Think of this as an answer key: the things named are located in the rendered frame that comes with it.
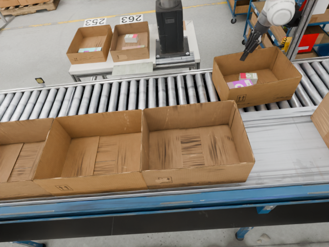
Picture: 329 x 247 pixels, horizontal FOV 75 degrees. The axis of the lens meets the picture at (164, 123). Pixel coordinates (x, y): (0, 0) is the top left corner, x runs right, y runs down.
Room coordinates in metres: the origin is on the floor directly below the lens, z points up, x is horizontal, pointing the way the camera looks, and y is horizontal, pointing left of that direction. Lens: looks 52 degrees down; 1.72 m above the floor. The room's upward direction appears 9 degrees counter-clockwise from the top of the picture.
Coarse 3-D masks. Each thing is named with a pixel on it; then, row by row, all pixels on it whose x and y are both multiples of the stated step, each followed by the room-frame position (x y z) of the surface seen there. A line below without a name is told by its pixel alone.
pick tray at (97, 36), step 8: (80, 32) 1.85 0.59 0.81; (88, 32) 1.85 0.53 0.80; (96, 32) 1.84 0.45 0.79; (104, 32) 1.83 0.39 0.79; (112, 32) 1.81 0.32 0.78; (72, 40) 1.67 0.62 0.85; (80, 40) 1.79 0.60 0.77; (88, 40) 1.79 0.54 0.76; (96, 40) 1.77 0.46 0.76; (104, 40) 1.75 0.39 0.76; (72, 48) 1.61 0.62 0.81; (80, 48) 1.69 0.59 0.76; (104, 48) 1.51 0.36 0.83; (72, 56) 1.48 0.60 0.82; (80, 56) 1.47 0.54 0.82; (88, 56) 1.46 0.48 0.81; (96, 56) 1.45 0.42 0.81; (104, 56) 1.45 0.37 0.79; (72, 64) 1.48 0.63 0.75
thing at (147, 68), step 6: (126, 66) 1.35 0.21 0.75; (132, 66) 1.33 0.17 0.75; (138, 66) 1.32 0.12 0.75; (144, 66) 1.31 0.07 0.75; (150, 66) 1.30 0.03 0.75; (114, 72) 1.30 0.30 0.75; (120, 72) 1.29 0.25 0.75; (126, 72) 1.28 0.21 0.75; (132, 72) 1.27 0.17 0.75; (138, 72) 1.26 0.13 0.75; (144, 72) 1.24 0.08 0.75; (150, 72) 1.23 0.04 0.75
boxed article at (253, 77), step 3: (240, 75) 0.99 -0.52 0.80; (243, 75) 0.99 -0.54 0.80; (246, 75) 0.98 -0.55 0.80; (249, 75) 0.98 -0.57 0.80; (252, 75) 0.97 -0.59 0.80; (255, 75) 0.97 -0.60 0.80; (240, 78) 0.97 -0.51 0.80; (243, 78) 0.96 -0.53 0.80; (246, 78) 0.96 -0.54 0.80; (249, 78) 0.95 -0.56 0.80; (252, 78) 0.95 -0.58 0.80; (255, 78) 0.94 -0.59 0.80; (252, 81) 0.95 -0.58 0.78; (255, 81) 0.94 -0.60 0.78
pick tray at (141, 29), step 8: (120, 24) 1.80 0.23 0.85; (128, 24) 1.79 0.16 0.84; (136, 24) 1.78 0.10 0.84; (144, 24) 1.78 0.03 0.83; (120, 32) 1.79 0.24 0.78; (128, 32) 1.79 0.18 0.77; (136, 32) 1.78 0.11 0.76; (144, 32) 1.77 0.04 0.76; (112, 40) 1.58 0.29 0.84; (120, 40) 1.71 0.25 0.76; (144, 40) 1.65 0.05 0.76; (112, 48) 1.51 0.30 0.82; (120, 48) 1.59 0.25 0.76; (136, 48) 1.40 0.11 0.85; (144, 48) 1.40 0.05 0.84; (112, 56) 1.42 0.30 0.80; (120, 56) 1.42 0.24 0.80; (128, 56) 1.41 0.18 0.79; (136, 56) 1.40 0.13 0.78; (144, 56) 1.40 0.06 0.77
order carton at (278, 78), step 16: (272, 48) 1.07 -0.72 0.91; (224, 64) 1.06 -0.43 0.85; (240, 64) 1.06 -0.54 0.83; (256, 64) 1.06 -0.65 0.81; (272, 64) 1.04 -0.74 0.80; (288, 64) 0.91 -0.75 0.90; (224, 80) 0.85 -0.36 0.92; (272, 80) 0.95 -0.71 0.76; (288, 80) 0.78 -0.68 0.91; (224, 96) 0.82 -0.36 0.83; (240, 96) 0.77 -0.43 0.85; (256, 96) 0.78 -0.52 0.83; (272, 96) 0.78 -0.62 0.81; (288, 96) 0.78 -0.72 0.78
